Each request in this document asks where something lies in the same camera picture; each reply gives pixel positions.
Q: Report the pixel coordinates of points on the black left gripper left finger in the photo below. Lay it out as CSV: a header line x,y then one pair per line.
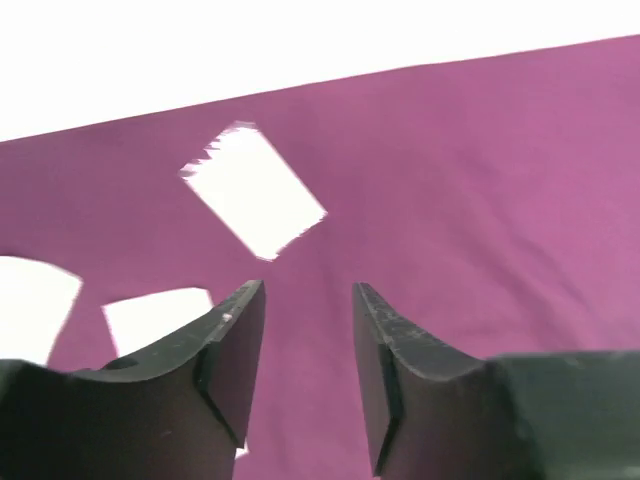
x,y
178,408

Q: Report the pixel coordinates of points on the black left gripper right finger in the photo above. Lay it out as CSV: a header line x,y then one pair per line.
x,y
434,412

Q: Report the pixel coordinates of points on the white sterile pouch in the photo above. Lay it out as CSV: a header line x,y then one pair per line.
x,y
137,322

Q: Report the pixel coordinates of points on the small white label packet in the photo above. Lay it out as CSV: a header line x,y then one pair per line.
x,y
242,178

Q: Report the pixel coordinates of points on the white gauze square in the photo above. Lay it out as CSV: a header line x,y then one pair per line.
x,y
36,301

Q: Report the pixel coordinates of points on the purple cloth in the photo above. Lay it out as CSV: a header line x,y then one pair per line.
x,y
495,202

